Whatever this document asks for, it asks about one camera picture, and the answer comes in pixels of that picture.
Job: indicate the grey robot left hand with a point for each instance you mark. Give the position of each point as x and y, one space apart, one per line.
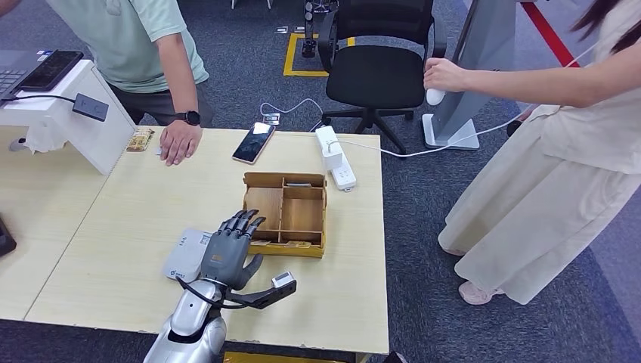
225 260

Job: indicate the person's left hand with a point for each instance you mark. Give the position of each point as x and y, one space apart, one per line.
181 143

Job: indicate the person's hand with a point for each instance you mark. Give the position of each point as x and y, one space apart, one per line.
445 75

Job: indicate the white handheld device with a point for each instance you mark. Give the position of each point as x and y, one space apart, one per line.
434 97

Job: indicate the room key card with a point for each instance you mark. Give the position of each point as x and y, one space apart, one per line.
260 243
298 245

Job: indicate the pale grey card reader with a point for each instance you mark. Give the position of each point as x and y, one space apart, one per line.
185 258

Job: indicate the wooden compartment box yellow front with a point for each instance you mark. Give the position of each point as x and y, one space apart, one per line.
295 215

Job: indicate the person's forearm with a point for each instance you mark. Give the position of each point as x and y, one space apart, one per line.
551 82

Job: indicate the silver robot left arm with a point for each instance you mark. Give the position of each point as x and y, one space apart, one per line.
193 325

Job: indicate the person's left forearm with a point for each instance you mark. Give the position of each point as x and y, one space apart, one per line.
180 90

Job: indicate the grey card in box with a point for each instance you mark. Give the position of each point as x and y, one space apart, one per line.
299 185

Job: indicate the person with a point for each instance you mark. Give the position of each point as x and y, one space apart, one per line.
125 50
576 200

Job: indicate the person's pale pink shoe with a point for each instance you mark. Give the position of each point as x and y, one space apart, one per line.
475 295
450 250

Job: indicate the black wristwatch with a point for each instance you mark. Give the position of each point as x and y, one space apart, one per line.
189 118

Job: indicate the yellow patterned packet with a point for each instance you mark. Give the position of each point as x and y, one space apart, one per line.
141 140

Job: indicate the silver kiosk white base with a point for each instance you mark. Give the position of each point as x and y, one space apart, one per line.
491 30

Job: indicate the black office chair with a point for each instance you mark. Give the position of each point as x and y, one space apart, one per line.
375 75

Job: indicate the smartphone with pink case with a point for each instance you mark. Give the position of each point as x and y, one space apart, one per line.
254 144

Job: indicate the white desk riser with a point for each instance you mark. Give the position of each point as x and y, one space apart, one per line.
100 140

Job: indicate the small white charger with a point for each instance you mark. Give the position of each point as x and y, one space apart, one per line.
271 120

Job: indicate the small black box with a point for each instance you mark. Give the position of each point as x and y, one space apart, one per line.
91 107

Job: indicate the yellow board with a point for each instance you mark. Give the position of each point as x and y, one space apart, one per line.
260 358

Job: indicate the crumpled white tissue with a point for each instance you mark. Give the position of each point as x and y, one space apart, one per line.
45 140

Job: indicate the white plug adapter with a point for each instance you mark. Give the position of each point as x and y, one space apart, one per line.
330 150

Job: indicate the black stand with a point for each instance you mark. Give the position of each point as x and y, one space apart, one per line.
309 30

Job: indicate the white power strip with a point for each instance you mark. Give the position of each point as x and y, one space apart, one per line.
344 178

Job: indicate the black phone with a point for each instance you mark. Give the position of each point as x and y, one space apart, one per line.
52 70

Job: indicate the white furniture legs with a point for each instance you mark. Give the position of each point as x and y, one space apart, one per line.
233 4

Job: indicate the grey laptop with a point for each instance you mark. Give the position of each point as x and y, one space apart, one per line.
15 75

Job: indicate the black flat device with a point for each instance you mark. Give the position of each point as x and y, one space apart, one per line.
6 238

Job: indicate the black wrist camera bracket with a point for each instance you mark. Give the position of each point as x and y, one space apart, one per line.
260 298

